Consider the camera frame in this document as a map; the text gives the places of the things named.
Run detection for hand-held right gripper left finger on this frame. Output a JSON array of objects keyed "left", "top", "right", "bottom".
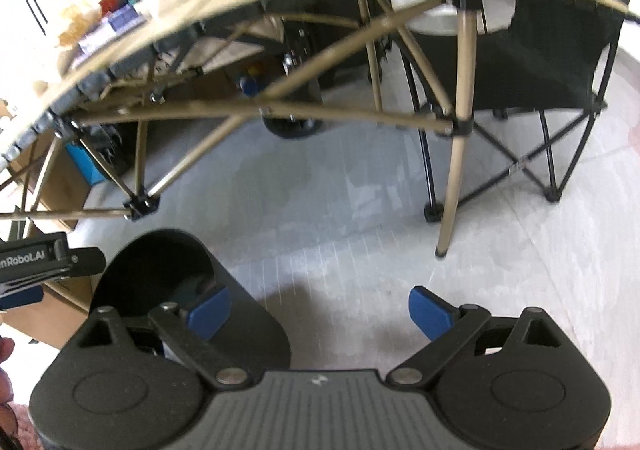
[{"left": 74, "top": 286, "right": 251, "bottom": 388}]

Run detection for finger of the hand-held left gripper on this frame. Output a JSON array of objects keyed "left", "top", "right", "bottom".
[{"left": 64, "top": 247, "right": 107, "bottom": 277}]

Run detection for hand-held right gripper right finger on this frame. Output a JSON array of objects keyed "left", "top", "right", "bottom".
[{"left": 386, "top": 286, "right": 565, "bottom": 388}]

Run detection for black round bin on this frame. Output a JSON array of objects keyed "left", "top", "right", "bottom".
[{"left": 90, "top": 229, "right": 292, "bottom": 373}]

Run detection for large cardboard box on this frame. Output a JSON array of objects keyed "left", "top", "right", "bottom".
[{"left": 15, "top": 130, "right": 91, "bottom": 231}]

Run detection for blue box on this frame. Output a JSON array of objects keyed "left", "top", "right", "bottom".
[{"left": 65, "top": 140, "right": 108, "bottom": 188}]

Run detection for dark grey bag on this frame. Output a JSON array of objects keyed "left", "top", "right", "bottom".
[{"left": 92, "top": 123, "right": 136, "bottom": 176}]

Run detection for pink fluffy fabric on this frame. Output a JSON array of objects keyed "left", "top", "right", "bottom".
[{"left": 0, "top": 402, "right": 31, "bottom": 450}]

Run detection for black folding wagon cart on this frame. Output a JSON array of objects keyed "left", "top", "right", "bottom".
[{"left": 4, "top": 0, "right": 396, "bottom": 140}]

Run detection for black folding chair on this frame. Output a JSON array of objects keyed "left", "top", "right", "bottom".
[{"left": 400, "top": 0, "right": 640, "bottom": 223}]

